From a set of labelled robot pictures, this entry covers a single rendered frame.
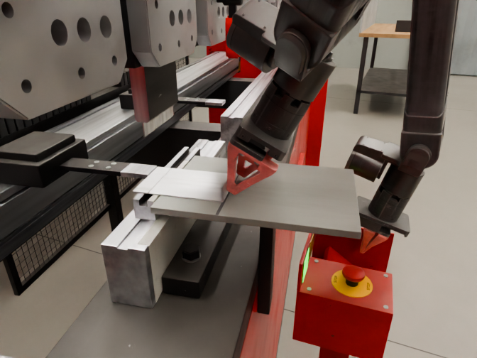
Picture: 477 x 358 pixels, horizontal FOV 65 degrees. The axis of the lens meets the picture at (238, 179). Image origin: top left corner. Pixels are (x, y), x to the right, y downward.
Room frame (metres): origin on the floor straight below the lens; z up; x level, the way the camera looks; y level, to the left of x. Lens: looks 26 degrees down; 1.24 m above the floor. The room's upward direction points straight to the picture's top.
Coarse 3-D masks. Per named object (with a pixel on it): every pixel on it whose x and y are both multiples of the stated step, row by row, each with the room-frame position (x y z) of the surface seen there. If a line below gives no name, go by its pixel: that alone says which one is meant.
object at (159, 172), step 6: (156, 168) 0.53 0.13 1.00; (162, 168) 0.53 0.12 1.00; (168, 168) 0.53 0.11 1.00; (150, 174) 0.51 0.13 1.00; (156, 174) 0.51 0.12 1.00; (162, 174) 0.51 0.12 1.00; (144, 180) 0.49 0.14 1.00; (150, 180) 0.49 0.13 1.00; (156, 180) 0.49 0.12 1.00; (138, 186) 0.47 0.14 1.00; (144, 186) 0.47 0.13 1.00; (150, 186) 0.47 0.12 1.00; (138, 192) 0.45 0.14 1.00; (144, 192) 0.45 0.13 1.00
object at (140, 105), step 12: (132, 72) 0.46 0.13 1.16; (144, 72) 0.46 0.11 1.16; (156, 72) 0.49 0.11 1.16; (168, 72) 0.53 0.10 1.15; (132, 84) 0.46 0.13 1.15; (144, 84) 0.46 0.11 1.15; (156, 84) 0.49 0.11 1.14; (168, 84) 0.52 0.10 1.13; (132, 96) 0.46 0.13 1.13; (144, 96) 0.46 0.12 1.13; (156, 96) 0.48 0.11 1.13; (168, 96) 0.52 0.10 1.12; (144, 108) 0.46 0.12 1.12; (156, 108) 0.48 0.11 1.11; (168, 108) 0.52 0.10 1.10; (144, 120) 0.46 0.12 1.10; (156, 120) 0.50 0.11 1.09; (144, 132) 0.46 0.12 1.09
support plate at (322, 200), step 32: (192, 160) 0.57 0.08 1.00; (224, 160) 0.57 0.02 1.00; (256, 192) 0.45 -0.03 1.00; (288, 192) 0.45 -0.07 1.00; (320, 192) 0.45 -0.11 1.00; (352, 192) 0.45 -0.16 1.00; (256, 224) 0.38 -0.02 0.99; (288, 224) 0.38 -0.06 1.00; (320, 224) 0.37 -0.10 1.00; (352, 224) 0.37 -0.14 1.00
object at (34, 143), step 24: (24, 144) 0.55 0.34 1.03; (48, 144) 0.55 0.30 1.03; (72, 144) 0.58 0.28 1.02; (0, 168) 0.51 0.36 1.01; (24, 168) 0.50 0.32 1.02; (48, 168) 0.51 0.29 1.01; (72, 168) 0.53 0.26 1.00; (96, 168) 0.52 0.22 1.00; (120, 168) 0.52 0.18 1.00; (144, 168) 0.52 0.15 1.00
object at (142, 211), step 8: (184, 152) 0.61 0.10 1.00; (192, 152) 0.60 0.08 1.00; (176, 160) 0.57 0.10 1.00; (184, 160) 0.59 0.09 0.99; (136, 200) 0.44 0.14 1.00; (144, 200) 0.45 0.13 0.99; (136, 208) 0.44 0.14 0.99; (144, 208) 0.43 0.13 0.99; (136, 216) 0.44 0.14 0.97; (144, 216) 0.43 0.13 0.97; (152, 216) 0.43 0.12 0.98
